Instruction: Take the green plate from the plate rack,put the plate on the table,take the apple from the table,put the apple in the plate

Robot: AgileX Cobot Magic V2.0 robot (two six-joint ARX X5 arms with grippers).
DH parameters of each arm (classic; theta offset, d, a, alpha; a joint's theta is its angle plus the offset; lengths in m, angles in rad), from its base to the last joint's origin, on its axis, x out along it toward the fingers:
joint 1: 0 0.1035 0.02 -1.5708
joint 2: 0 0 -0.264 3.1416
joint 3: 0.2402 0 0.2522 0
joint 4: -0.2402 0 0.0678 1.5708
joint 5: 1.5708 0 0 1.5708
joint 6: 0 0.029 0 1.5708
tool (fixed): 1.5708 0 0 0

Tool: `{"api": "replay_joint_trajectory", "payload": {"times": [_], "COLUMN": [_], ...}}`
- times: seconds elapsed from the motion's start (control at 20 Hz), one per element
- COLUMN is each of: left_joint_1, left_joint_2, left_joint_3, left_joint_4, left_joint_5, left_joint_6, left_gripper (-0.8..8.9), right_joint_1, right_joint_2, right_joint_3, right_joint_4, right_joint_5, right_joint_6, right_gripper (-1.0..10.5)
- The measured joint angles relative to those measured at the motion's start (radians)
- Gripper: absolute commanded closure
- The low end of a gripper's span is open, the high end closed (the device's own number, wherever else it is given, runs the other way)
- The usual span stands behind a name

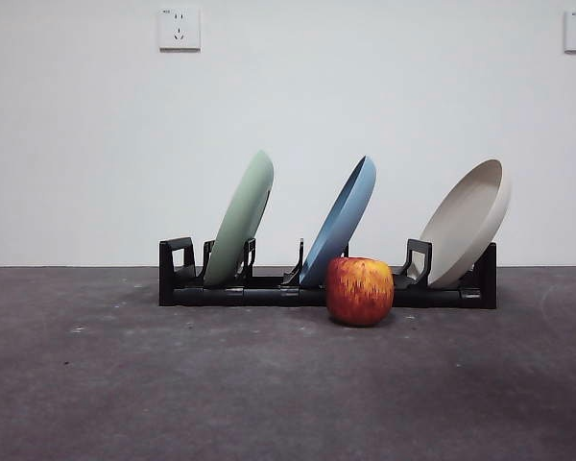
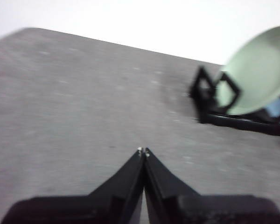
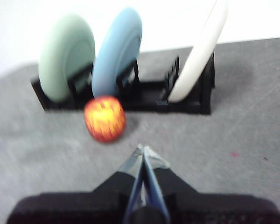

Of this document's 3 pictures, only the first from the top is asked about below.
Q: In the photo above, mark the green plate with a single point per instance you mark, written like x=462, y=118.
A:
x=237, y=216

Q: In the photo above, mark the red yellow apple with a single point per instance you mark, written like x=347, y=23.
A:
x=360, y=290

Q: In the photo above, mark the blue plate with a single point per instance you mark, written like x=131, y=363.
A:
x=338, y=221

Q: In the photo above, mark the black plate rack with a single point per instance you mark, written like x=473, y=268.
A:
x=230, y=295

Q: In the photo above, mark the beige plate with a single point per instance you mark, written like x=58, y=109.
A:
x=465, y=221

